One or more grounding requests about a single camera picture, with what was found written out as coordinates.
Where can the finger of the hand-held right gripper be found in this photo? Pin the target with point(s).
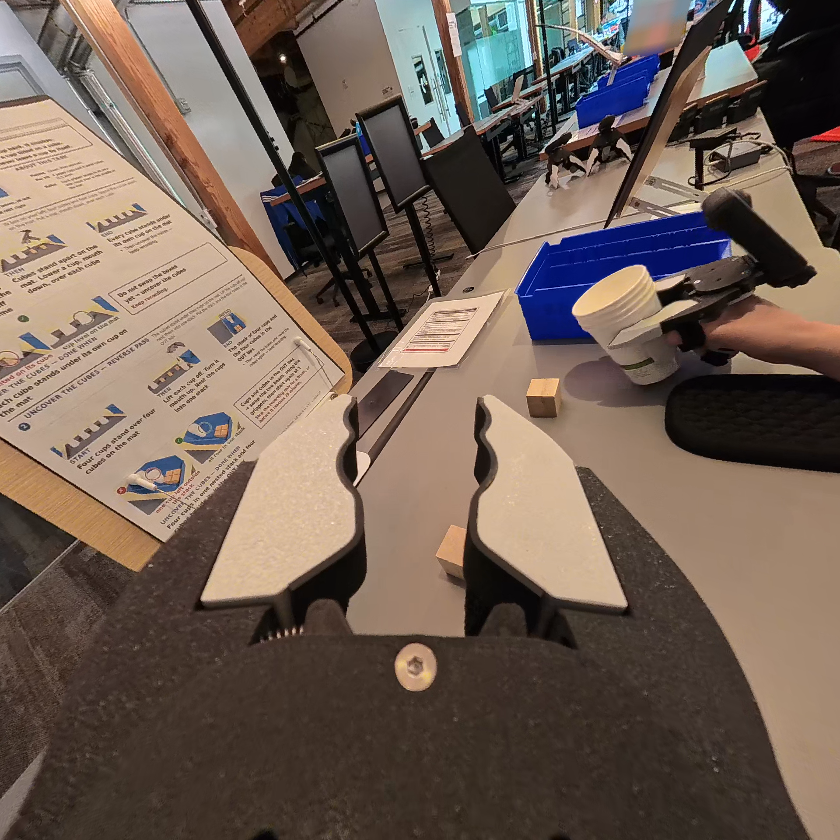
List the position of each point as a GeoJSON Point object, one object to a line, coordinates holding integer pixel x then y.
{"type": "Point", "coordinates": [649, 325]}
{"type": "Point", "coordinates": [669, 287]}

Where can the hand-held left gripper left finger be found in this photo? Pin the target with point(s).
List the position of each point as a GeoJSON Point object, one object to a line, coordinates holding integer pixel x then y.
{"type": "Point", "coordinates": [289, 518]}

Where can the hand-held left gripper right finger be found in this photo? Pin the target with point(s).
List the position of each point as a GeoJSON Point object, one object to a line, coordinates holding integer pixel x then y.
{"type": "Point", "coordinates": [544, 525]}

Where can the white paper cup stack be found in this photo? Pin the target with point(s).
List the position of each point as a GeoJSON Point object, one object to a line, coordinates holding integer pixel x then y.
{"type": "Point", "coordinates": [646, 367]}

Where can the blue plastic bin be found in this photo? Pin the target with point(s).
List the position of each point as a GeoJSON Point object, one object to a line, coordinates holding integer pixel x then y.
{"type": "Point", "coordinates": [558, 308]}

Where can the wooden cube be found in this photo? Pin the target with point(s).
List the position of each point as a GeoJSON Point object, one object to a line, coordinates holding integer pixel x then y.
{"type": "Point", "coordinates": [453, 551]}
{"type": "Point", "coordinates": [543, 397]}

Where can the person's right hand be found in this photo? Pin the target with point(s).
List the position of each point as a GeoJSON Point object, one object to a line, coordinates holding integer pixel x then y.
{"type": "Point", "coordinates": [754, 328]}

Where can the grey power adapter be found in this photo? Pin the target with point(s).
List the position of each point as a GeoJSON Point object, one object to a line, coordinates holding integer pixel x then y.
{"type": "Point", "coordinates": [738, 156]}

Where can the black textured cushion pad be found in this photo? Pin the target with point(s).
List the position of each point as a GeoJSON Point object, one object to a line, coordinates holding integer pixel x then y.
{"type": "Point", "coordinates": [754, 420]}

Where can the black rectangular desk plate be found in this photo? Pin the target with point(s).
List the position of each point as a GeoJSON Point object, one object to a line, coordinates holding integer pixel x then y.
{"type": "Point", "coordinates": [384, 400]}

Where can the idle black white gripper device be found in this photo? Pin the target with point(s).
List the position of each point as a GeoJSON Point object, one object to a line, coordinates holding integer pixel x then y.
{"type": "Point", "coordinates": [564, 157]}
{"type": "Point", "coordinates": [610, 144]}

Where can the tilted dark stand board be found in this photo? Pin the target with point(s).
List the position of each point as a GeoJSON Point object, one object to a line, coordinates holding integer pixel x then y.
{"type": "Point", "coordinates": [669, 111]}

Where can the black pole with round base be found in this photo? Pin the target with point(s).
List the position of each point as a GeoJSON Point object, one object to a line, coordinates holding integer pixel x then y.
{"type": "Point", "coordinates": [374, 348]}

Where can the distant blue bin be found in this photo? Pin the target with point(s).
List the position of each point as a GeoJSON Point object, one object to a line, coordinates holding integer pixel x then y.
{"type": "Point", "coordinates": [617, 95]}

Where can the laminated paper sheet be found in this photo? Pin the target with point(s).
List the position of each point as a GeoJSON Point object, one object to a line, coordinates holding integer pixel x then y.
{"type": "Point", "coordinates": [446, 328]}

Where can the wooden book stand white base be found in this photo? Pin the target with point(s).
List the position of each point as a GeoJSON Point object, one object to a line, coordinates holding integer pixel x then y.
{"type": "Point", "coordinates": [72, 518]}

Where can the black display screen on stand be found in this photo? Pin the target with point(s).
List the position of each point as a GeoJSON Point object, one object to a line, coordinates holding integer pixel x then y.
{"type": "Point", "coordinates": [394, 151]}
{"type": "Point", "coordinates": [351, 197]}

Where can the wooden post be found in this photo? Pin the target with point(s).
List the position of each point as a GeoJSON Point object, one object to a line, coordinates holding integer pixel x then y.
{"type": "Point", "coordinates": [164, 131]}
{"type": "Point", "coordinates": [453, 59]}

